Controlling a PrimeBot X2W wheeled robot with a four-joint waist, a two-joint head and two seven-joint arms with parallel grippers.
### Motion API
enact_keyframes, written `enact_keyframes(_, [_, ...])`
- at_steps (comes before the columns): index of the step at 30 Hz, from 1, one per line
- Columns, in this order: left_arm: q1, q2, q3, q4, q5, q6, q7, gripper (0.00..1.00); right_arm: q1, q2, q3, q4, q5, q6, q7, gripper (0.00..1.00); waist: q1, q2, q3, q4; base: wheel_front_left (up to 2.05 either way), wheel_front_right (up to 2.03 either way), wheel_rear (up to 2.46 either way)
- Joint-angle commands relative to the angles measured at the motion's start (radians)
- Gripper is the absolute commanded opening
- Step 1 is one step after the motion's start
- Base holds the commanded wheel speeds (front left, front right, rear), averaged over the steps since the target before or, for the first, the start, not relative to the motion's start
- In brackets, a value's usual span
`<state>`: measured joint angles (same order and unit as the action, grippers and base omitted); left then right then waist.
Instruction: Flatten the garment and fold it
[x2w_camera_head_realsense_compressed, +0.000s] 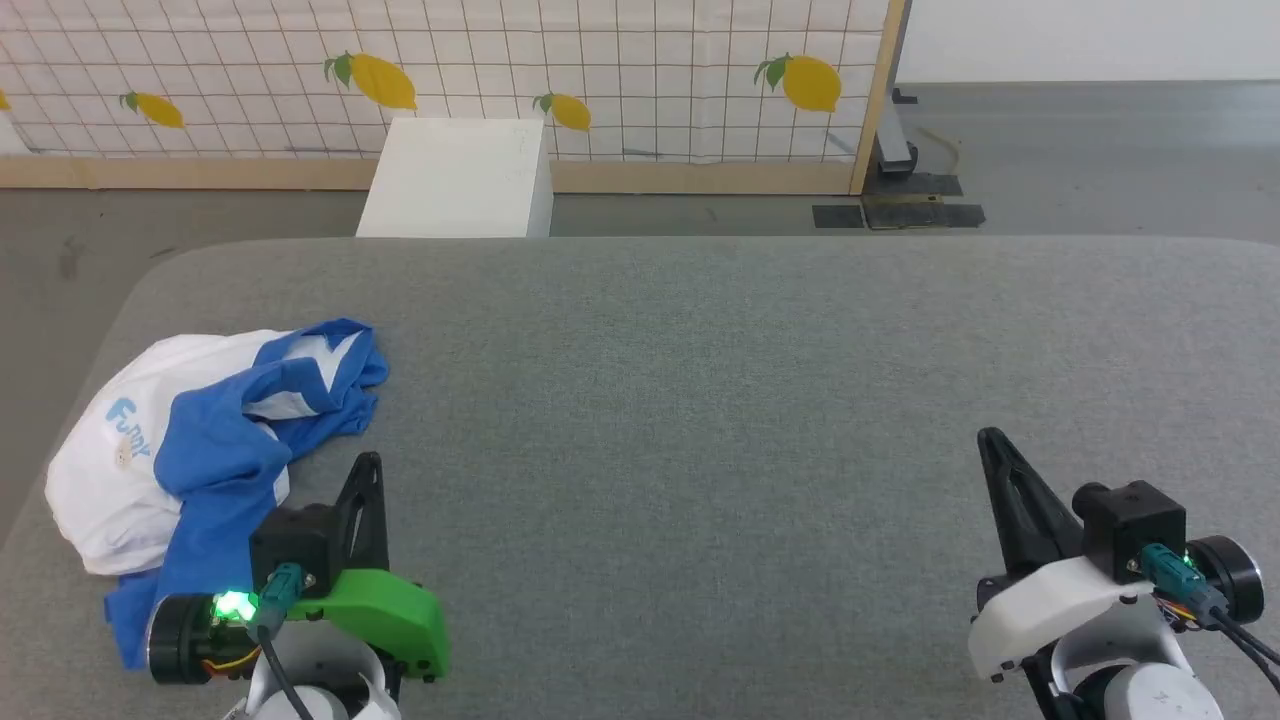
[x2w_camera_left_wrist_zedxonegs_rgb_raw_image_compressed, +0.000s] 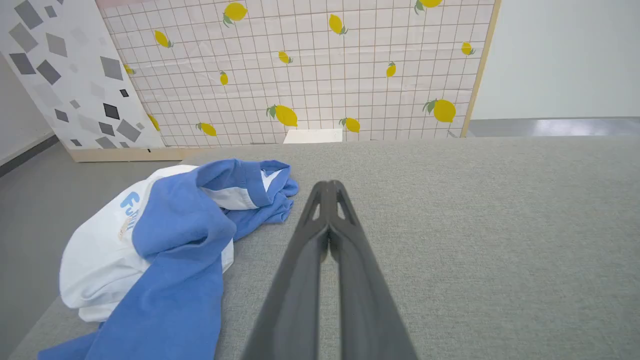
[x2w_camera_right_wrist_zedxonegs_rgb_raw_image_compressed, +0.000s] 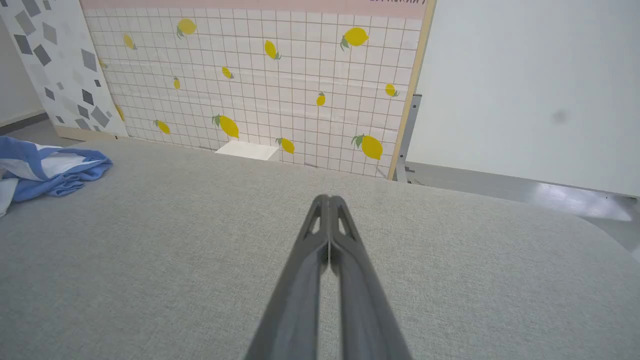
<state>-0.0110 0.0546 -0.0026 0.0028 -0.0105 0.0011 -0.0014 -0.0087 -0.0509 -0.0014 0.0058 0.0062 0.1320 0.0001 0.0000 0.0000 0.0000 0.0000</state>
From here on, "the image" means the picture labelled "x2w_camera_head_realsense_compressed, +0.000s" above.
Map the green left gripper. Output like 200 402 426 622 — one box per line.
285 452 452 683

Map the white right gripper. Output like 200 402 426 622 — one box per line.
967 427 1163 683

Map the blue and white T-shirt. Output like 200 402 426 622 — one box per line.
44 318 391 672

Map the brown-centred dark floor mat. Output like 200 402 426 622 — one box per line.
862 195 987 232

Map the grey fabric sofa cushion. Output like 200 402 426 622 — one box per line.
0 236 1280 720

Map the white rectangular box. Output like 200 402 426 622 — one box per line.
355 117 554 240

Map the dark rubber floor mat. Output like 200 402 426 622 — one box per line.
868 172 964 199

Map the grey metal stand foot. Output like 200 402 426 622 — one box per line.
874 0 920 181

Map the lemon print partition screen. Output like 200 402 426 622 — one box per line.
0 0 908 197

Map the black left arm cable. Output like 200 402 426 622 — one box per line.
247 562 319 720

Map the thin yellowish floor cord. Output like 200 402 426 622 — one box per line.
918 124 963 173

